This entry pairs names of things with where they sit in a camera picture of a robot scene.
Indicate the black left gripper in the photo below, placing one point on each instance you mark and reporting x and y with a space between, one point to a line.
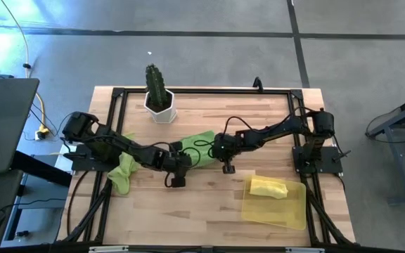
176 163

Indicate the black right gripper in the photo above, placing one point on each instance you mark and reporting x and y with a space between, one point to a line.
225 145

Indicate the dark green microfiber towel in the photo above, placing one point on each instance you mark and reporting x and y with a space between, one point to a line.
206 156

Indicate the yellow microfiber towel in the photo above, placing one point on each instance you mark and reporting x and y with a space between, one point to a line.
269 189

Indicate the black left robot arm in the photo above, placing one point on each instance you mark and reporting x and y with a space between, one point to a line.
118 147

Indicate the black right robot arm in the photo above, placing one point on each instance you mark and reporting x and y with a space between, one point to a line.
276 130

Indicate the light green microfiber towel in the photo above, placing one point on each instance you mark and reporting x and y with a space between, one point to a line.
123 175

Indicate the yellow translucent plastic basket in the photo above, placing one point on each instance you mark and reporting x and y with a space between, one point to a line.
273 214

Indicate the white hexagonal plant pot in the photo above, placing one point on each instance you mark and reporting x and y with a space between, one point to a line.
164 116

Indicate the green cactus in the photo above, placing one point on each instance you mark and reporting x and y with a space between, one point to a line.
156 86

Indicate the black base lever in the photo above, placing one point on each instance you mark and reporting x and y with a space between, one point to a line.
343 154

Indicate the black desk beam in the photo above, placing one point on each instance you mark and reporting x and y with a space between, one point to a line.
40 172

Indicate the white power strip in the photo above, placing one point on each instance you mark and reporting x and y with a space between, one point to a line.
40 135

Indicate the dark metal cart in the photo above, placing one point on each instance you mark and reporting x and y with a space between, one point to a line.
394 154

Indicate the grey desk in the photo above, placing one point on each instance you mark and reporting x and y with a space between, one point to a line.
5 123

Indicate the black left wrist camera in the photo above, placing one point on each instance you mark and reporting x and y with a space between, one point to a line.
178 182

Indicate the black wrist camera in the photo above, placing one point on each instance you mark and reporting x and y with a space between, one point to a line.
178 182
229 169

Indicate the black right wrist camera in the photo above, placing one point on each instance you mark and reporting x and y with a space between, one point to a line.
229 169

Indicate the black aluminium table frame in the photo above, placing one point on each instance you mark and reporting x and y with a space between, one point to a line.
206 91

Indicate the small black frame mount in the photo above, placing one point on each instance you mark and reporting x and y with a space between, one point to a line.
257 84

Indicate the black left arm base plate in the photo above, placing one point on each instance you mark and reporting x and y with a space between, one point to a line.
83 163

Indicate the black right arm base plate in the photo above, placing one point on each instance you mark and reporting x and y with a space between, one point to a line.
329 165

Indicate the silver bracket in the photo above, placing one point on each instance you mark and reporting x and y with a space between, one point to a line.
107 249
304 250

